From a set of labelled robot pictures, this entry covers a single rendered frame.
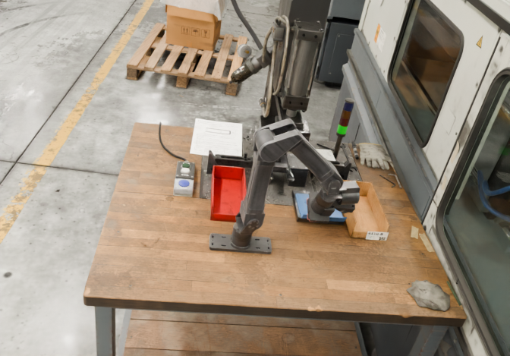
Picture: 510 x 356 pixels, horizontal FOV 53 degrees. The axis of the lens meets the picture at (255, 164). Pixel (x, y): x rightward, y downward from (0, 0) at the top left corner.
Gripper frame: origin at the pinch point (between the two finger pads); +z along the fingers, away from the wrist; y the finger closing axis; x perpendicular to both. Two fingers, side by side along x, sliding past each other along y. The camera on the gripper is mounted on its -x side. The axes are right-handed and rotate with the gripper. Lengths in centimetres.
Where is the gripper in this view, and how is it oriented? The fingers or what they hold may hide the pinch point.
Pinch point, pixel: (311, 215)
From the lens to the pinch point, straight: 178.4
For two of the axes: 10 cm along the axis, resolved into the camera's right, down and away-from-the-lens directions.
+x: -9.9, -0.8, -1.5
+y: 0.1, -8.9, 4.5
